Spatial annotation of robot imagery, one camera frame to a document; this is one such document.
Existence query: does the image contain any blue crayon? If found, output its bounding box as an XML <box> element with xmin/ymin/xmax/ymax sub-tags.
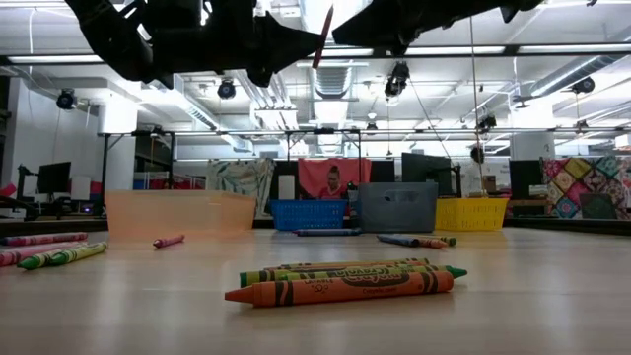
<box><xmin>376</xmin><ymin>234</ymin><xmax>421</xmax><ymax>249</ymax></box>
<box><xmin>293</xmin><ymin>227</ymin><xmax>363</xmax><ymax>239</ymax></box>

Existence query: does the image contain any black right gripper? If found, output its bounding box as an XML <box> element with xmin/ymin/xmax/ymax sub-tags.
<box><xmin>332</xmin><ymin>0</ymin><xmax>502</xmax><ymax>56</ymax></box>

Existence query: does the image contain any black ceiling spotlight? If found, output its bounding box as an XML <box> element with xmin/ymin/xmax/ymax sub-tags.
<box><xmin>383</xmin><ymin>60</ymin><xmax>411</xmax><ymax>99</ymax></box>
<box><xmin>54</xmin><ymin>87</ymin><xmax>79</xmax><ymax>111</ymax></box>
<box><xmin>216</xmin><ymin>78</ymin><xmax>239</xmax><ymax>101</ymax></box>
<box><xmin>570</xmin><ymin>75</ymin><xmax>596</xmax><ymax>96</ymax></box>

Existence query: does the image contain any orange translucent plastic bin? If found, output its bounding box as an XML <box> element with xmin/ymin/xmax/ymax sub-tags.
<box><xmin>105</xmin><ymin>189</ymin><xmax>258</xmax><ymax>244</ymax></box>

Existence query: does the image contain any grey plastic bin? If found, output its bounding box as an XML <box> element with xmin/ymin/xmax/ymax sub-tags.
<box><xmin>356</xmin><ymin>181</ymin><xmax>440</xmax><ymax>235</ymax></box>

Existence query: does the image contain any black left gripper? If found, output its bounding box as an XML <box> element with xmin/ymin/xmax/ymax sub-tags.
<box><xmin>142</xmin><ymin>0</ymin><xmax>324</xmax><ymax>90</ymax></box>

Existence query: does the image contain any silver ceiling air duct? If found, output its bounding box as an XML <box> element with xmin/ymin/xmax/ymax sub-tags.
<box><xmin>299</xmin><ymin>0</ymin><xmax>370</xmax><ymax>155</ymax></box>

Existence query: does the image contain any yellow plastic mesh basket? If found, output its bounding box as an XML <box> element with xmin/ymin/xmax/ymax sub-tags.
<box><xmin>435</xmin><ymin>197</ymin><xmax>510</xmax><ymax>232</ymax></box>

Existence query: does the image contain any colourful patchwork quilt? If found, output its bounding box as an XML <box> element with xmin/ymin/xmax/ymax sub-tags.
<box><xmin>540</xmin><ymin>156</ymin><xmax>631</xmax><ymax>221</ymax></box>

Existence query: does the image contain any floral patterned cloth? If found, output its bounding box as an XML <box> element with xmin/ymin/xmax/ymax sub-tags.
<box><xmin>205</xmin><ymin>158</ymin><xmax>276</xmax><ymax>219</ymax></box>

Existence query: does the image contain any black monitor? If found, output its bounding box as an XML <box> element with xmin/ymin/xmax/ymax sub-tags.
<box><xmin>400</xmin><ymin>152</ymin><xmax>462</xmax><ymax>198</ymax></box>
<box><xmin>508</xmin><ymin>159</ymin><xmax>544</xmax><ymax>201</ymax></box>
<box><xmin>36</xmin><ymin>161</ymin><xmax>74</xmax><ymax>195</ymax></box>

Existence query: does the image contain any black aluminium table frame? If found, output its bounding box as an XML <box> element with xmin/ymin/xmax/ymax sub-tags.
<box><xmin>0</xmin><ymin>215</ymin><xmax>631</xmax><ymax>237</ymax></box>

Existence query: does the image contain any person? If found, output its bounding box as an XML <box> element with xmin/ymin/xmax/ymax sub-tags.
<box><xmin>317</xmin><ymin>165</ymin><xmax>349</xmax><ymax>201</ymax></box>

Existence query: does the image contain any blue plastic mesh basket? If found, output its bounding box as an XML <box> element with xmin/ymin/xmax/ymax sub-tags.
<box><xmin>269</xmin><ymin>199</ymin><xmax>347</xmax><ymax>232</ymax></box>

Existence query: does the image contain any orange crayon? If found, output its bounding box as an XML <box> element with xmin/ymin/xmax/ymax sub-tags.
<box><xmin>263</xmin><ymin>257</ymin><xmax>431</xmax><ymax>272</ymax></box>
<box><xmin>224</xmin><ymin>269</ymin><xmax>456</xmax><ymax>309</ymax></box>

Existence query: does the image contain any red cloth backdrop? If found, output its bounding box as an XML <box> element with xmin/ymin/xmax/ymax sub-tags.
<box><xmin>297</xmin><ymin>157</ymin><xmax>374</xmax><ymax>199</ymax></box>

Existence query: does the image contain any yellow-green crayon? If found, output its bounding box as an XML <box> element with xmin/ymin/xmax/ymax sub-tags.
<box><xmin>48</xmin><ymin>241</ymin><xmax>108</xmax><ymax>266</ymax></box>
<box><xmin>239</xmin><ymin>268</ymin><xmax>316</xmax><ymax>289</ymax></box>

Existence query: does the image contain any white box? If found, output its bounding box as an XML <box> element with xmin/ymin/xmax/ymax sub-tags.
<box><xmin>277</xmin><ymin>174</ymin><xmax>297</xmax><ymax>201</ymax></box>

